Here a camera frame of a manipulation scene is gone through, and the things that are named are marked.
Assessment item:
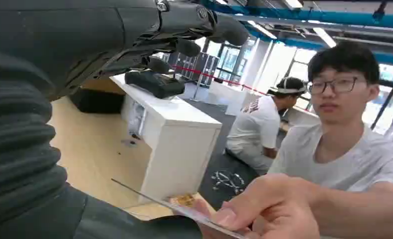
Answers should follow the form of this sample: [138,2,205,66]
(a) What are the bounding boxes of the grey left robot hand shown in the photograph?
[0,0,250,239]

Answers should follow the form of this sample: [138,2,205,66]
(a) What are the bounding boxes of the person's hand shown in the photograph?
[194,174,322,239]

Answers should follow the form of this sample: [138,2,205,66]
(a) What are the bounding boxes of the clear card with gold chip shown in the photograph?
[110,178,248,239]

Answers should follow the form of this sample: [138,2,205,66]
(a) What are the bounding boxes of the black box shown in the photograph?
[67,87,125,115]

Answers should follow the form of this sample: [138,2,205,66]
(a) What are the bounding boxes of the seated person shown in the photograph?
[225,76,308,176]

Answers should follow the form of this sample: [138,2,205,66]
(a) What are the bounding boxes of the person with glasses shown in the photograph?
[268,40,393,239]

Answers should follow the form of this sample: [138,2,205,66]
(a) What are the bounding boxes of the black bag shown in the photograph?
[124,70,186,99]

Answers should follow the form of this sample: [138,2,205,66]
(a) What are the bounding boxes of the dark grey floor mat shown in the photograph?
[183,98,285,211]

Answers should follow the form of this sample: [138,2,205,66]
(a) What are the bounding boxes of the white counter cabinet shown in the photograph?
[109,73,223,204]

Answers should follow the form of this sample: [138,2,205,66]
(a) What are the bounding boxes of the white table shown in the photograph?
[208,80,267,117]

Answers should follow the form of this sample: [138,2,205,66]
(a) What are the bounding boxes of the black and white cap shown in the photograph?
[267,76,308,97]

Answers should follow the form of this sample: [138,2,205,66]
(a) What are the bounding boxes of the dark-framed glasses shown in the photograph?
[307,76,369,96]

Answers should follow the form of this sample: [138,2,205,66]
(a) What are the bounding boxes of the dark shelf rack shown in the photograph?
[174,52,221,87]

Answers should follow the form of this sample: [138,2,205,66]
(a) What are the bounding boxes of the red barrier belt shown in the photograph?
[169,64,317,115]

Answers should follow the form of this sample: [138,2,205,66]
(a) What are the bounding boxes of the long ceiling light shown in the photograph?
[312,27,338,49]
[247,20,278,40]

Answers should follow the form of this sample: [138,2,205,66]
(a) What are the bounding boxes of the blue ceiling beam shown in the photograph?
[247,29,393,68]

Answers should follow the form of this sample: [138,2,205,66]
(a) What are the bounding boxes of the blue ceiling pipe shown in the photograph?
[199,0,393,31]

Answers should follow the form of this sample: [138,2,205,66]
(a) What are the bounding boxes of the silver barrier post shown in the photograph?
[191,72,206,102]

